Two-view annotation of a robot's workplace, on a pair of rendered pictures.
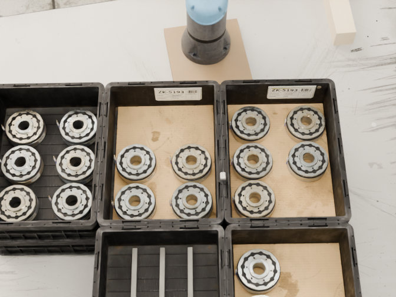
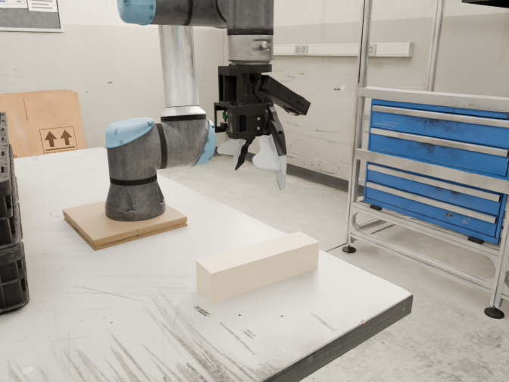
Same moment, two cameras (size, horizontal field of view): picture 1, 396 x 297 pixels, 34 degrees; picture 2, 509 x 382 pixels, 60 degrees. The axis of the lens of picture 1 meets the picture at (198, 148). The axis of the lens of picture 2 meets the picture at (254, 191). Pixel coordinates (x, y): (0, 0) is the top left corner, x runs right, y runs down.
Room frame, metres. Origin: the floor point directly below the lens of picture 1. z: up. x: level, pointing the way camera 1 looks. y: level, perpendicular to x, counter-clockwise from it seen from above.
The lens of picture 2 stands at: (0.95, -1.10, 1.12)
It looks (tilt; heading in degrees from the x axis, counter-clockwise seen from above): 18 degrees down; 61
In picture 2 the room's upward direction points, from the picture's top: straight up
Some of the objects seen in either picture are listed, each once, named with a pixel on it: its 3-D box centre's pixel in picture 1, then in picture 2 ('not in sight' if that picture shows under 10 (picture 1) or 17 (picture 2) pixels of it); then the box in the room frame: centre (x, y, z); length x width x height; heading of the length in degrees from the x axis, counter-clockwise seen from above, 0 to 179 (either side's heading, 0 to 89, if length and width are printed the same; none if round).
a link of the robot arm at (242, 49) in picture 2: not in sight; (251, 50); (1.31, -0.46, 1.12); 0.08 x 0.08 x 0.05
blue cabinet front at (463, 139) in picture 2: not in sight; (428, 165); (2.65, 0.24, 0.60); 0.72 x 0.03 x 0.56; 99
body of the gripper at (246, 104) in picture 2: not in sight; (246, 101); (1.30, -0.45, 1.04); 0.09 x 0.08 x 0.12; 4
